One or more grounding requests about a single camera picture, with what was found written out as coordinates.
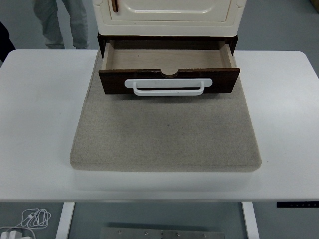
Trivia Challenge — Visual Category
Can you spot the white charger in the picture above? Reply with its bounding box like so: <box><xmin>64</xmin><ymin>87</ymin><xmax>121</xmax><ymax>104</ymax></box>
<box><xmin>1</xmin><ymin>230</ymin><xmax>23</xmax><ymax>239</ymax></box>

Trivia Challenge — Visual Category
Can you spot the cream cabinet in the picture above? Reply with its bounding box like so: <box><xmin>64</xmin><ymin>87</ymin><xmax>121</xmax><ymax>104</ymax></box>
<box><xmin>93</xmin><ymin>0</ymin><xmax>247</xmax><ymax>38</ymax></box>

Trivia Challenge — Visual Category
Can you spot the white cable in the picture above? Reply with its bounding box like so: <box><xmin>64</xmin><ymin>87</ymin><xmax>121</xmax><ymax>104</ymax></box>
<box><xmin>0</xmin><ymin>208</ymin><xmax>52</xmax><ymax>239</ymax></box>

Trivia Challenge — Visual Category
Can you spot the cream cabinet door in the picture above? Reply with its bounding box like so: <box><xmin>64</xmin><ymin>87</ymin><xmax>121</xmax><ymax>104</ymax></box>
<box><xmin>107</xmin><ymin>0</ymin><xmax>232</xmax><ymax>23</ymax></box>

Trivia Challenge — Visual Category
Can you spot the dark brown wooden drawer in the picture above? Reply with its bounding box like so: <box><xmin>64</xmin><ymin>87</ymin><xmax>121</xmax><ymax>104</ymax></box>
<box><xmin>98</xmin><ymin>39</ymin><xmax>241</xmax><ymax>96</ymax></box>

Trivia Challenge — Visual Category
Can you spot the beige fabric mat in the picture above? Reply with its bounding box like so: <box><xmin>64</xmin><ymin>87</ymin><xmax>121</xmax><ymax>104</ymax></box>
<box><xmin>69</xmin><ymin>49</ymin><xmax>263</xmax><ymax>173</ymax></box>

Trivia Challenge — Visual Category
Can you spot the white table leg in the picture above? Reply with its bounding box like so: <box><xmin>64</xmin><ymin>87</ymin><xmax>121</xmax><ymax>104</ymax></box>
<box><xmin>241</xmin><ymin>202</ymin><xmax>261</xmax><ymax>239</ymax></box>
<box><xmin>55</xmin><ymin>202</ymin><xmax>76</xmax><ymax>239</ymax></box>

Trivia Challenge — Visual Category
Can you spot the white drawer handle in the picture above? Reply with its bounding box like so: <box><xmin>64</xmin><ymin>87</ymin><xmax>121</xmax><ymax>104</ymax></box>
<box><xmin>124</xmin><ymin>78</ymin><xmax>213</xmax><ymax>97</ymax></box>

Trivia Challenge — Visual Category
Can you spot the dark background object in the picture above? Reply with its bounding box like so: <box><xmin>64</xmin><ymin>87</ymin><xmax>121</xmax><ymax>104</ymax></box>
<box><xmin>0</xmin><ymin>21</ymin><xmax>16</xmax><ymax>64</ymax></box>

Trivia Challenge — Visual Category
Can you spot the black table control panel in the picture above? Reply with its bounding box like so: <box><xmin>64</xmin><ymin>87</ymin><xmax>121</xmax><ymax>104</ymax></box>
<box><xmin>276</xmin><ymin>201</ymin><xmax>319</xmax><ymax>209</ymax></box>

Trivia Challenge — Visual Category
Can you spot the person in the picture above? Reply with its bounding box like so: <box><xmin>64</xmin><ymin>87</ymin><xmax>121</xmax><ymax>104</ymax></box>
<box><xmin>33</xmin><ymin>0</ymin><xmax>90</xmax><ymax>50</ymax></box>

